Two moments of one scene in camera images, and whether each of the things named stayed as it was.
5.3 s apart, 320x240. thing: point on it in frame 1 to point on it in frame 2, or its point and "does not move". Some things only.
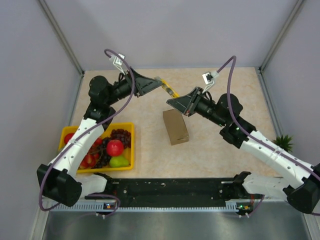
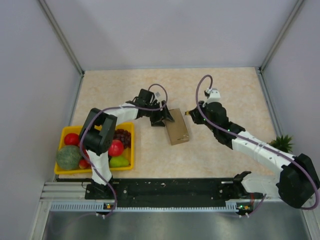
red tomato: [68, 137] does not move
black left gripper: [143, 84] to [163, 114]
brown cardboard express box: [176, 126] does not move
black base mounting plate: [175, 190] does not move
